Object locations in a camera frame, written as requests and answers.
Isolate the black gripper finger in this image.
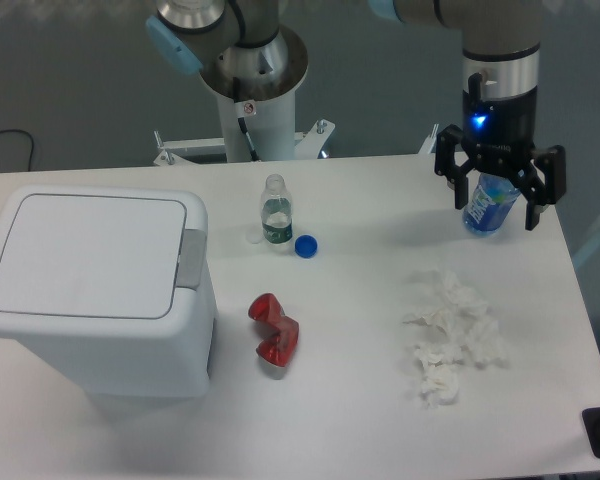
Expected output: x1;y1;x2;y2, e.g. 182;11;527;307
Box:
434;124;477;209
512;145;566;231

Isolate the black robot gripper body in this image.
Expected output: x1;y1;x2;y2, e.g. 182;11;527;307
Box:
461;88;537;177

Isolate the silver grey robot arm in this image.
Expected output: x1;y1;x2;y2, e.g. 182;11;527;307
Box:
145;1;566;230

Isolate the crushed red can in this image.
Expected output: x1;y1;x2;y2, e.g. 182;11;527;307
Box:
248;293;300;380

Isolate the white plastic trash can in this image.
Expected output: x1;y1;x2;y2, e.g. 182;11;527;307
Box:
0;185;217;398

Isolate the blue water bottle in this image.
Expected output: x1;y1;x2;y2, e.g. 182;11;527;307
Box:
462;173;520;236

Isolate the crumpled white tissue pile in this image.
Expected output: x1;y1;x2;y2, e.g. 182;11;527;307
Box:
403;270;509;409

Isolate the blue bottle cap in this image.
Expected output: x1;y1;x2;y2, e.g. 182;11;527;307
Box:
294;234;318;259

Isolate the clear bottle green label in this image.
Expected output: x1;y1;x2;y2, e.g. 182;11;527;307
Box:
260;174;293;252

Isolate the white bottle cap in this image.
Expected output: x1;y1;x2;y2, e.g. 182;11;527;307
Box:
245;231;263;244

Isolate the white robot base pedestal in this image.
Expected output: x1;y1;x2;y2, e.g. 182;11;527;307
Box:
154;97;336;166

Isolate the black cable on floor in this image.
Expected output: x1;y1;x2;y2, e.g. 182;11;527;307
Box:
0;129;35;175

